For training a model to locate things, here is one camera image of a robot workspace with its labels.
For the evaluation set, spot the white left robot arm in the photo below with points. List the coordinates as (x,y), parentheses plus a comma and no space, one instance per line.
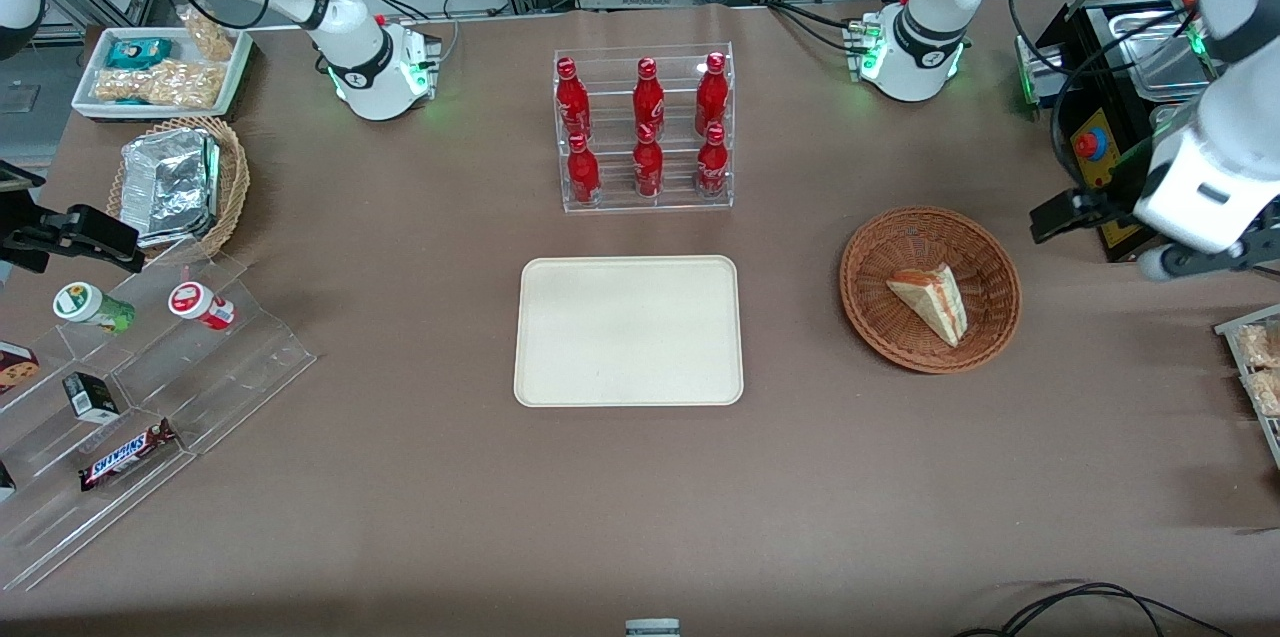
(920,47)

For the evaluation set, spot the small clear nut bag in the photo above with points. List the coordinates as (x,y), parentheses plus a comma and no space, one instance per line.
(210,37)

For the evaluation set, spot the green lidded cup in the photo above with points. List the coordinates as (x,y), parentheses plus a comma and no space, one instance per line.
(85,302)

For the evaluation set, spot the small black box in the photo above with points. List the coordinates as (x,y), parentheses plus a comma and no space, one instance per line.
(90,397)

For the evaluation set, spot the tray with wrapped snacks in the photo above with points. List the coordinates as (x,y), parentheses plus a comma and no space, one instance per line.
(1235,357)

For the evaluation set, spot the red cola bottle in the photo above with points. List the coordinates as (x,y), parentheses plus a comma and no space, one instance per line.
(583,172)
(648,167)
(648,97)
(711,97)
(712,167)
(574,102)

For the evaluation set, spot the clear acrylic tiered stand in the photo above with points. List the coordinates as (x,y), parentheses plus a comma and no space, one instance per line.
(230,377)

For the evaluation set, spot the light oval wicker basket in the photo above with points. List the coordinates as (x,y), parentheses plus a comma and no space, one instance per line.
(232,187)

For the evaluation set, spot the large clear nut bag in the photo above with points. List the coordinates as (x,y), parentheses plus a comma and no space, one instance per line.
(160,85)

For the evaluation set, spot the small grey device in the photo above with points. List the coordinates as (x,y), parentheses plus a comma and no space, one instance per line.
(652,628)

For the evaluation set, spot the black control box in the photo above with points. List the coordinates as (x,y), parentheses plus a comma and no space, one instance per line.
(1070,57)

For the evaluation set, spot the white rectangular snack tray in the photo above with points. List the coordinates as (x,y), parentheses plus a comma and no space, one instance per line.
(235,77)

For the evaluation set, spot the triangular sandwich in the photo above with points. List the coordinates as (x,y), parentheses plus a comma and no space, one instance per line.
(930,297)

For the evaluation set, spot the brown cookie box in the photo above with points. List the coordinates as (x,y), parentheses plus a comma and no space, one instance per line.
(15,367)

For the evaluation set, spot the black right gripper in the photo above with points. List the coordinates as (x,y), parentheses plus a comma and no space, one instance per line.
(22,231)

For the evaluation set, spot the Snickers chocolate bar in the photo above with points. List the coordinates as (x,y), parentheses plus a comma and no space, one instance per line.
(128,455)

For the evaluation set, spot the clear acrylic bottle rack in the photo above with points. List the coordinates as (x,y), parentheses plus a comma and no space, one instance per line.
(610,197)

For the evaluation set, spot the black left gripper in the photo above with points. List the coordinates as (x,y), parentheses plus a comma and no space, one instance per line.
(1108,210)

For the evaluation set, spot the teal snack packet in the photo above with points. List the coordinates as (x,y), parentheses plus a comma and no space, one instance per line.
(138,52)

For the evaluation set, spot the silver metal box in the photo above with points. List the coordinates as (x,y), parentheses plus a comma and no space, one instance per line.
(1040,77)

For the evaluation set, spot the stainless steel pan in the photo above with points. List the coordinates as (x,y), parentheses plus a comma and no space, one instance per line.
(1150,57)

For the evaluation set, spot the yellow emergency stop button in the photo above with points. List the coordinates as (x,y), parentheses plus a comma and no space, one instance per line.
(1092,157)

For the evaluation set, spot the red lidded cup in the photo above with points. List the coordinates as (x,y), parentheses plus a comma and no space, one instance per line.
(195,302)

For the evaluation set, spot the round brown wicker basket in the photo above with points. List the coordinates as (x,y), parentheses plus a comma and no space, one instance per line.
(880,317)

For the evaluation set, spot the beige plastic tray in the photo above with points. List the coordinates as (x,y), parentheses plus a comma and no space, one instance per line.
(628,332)

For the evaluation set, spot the silver foil package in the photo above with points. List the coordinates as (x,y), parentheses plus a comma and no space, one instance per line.
(170,182)

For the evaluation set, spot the clear bagged pastry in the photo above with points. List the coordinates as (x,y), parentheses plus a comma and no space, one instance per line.
(1260,345)
(1268,392)

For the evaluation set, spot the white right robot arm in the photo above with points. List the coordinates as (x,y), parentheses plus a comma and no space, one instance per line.
(360,67)

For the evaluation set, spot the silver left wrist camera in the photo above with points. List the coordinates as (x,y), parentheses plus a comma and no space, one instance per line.
(1152,263)

